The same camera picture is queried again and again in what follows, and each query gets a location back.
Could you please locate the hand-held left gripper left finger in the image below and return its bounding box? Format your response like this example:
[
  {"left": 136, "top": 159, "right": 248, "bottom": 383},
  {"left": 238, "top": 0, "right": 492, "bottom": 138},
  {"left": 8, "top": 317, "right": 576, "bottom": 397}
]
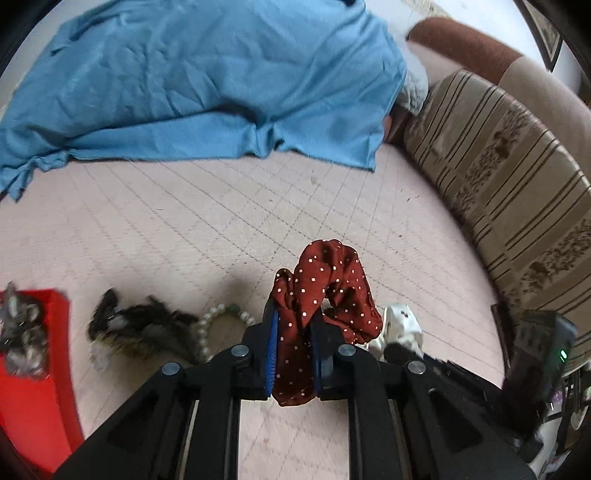
[{"left": 54, "top": 295, "right": 279, "bottom": 480}]

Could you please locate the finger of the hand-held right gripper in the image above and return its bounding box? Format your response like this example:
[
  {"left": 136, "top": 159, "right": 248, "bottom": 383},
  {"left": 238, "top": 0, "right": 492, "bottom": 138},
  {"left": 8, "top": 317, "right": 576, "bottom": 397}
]
[{"left": 383, "top": 344, "right": 505, "bottom": 416}]

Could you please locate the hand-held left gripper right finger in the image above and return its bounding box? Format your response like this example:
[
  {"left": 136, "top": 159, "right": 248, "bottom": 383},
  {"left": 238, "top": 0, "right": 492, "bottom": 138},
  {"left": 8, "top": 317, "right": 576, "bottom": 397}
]
[{"left": 308, "top": 318, "right": 536, "bottom": 480}]

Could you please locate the white pearl bracelet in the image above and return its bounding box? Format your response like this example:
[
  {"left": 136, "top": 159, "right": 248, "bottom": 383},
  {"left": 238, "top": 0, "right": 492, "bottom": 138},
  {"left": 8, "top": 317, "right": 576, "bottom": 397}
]
[{"left": 191, "top": 304, "right": 257, "bottom": 363}]

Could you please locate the white black-dotted scrunchie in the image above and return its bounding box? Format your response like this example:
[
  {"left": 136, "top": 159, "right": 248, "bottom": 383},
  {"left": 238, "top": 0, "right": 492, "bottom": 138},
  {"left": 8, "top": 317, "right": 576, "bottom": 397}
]
[{"left": 367, "top": 302, "right": 424, "bottom": 358}]

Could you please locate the red polka dot scrunchie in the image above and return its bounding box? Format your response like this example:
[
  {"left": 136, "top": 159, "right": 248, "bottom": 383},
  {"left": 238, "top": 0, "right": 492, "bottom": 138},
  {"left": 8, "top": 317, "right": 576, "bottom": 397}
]
[{"left": 270, "top": 239, "right": 384, "bottom": 407}]

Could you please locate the black gold glitter scrunchie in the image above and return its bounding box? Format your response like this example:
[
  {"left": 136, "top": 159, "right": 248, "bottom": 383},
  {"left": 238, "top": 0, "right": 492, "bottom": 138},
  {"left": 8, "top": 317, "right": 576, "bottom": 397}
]
[{"left": 88, "top": 288, "right": 204, "bottom": 370}]

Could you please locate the red box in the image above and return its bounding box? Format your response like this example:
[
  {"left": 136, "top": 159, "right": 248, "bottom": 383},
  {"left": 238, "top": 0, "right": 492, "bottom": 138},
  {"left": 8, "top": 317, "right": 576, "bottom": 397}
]
[{"left": 0, "top": 288, "right": 85, "bottom": 474}]

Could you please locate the pink quilted mattress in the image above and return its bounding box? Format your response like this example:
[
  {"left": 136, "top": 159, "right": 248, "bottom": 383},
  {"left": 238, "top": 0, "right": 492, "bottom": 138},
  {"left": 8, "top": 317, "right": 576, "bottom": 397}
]
[{"left": 0, "top": 138, "right": 509, "bottom": 480}]

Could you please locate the striped floral beige cushion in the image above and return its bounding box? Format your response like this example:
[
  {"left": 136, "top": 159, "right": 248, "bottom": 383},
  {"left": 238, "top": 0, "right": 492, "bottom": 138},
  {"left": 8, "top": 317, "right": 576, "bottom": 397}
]
[{"left": 404, "top": 69, "right": 591, "bottom": 370}]

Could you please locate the grey sheer scrunchie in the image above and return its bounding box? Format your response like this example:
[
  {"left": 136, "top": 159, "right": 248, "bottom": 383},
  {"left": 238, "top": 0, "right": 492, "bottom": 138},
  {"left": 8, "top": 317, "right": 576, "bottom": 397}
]
[{"left": 0, "top": 282, "right": 49, "bottom": 379}]

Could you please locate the blue blanket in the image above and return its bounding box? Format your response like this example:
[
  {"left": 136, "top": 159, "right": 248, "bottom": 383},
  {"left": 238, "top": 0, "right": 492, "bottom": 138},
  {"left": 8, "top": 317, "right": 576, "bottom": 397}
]
[{"left": 0, "top": 0, "right": 408, "bottom": 204}]

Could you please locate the grey-white quilted pillow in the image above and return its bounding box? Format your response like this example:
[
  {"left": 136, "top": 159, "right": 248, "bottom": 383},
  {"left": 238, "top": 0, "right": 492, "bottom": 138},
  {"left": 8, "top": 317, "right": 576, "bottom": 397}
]
[{"left": 397, "top": 41, "right": 430, "bottom": 114}]

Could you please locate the brown and beige bolster cushion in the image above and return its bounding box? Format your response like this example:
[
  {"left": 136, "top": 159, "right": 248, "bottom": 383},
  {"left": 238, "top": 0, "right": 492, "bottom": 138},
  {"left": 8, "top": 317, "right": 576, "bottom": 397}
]
[{"left": 406, "top": 17, "right": 591, "bottom": 153}]

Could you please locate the dark framed wall picture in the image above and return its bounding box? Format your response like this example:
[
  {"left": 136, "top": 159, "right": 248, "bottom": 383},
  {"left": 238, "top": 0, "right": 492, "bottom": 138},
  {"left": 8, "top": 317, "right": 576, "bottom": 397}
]
[{"left": 515, "top": 0, "right": 564, "bottom": 72}]

